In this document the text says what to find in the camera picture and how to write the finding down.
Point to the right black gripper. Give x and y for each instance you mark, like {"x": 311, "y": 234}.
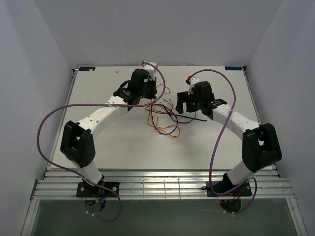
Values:
{"x": 182, "y": 98}

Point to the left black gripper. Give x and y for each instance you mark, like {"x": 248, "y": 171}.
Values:
{"x": 152, "y": 83}

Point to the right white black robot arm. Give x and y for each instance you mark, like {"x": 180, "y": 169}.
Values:
{"x": 260, "y": 144}

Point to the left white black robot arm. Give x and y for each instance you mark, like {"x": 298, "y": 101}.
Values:
{"x": 78, "y": 138}

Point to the left blue label sticker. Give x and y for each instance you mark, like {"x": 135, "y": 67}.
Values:
{"x": 86, "y": 68}

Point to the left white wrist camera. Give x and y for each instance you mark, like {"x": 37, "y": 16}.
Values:
{"x": 150, "y": 67}

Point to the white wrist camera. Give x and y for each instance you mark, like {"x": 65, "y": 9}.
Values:
{"x": 150, "y": 67}
{"x": 191, "y": 81}

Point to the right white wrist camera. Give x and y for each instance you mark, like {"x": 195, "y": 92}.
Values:
{"x": 191, "y": 81}

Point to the aluminium rail frame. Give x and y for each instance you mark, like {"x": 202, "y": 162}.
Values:
{"x": 161, "y": 159}

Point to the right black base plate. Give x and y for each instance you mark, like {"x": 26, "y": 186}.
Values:
{"x": 243, "y": 191}

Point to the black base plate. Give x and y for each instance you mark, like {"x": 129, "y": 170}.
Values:
{"x": 243, "y": 191}
{"x": 85, "y": 190}

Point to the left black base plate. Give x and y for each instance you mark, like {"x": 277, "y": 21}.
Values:
{"x": 85, "y": 190}

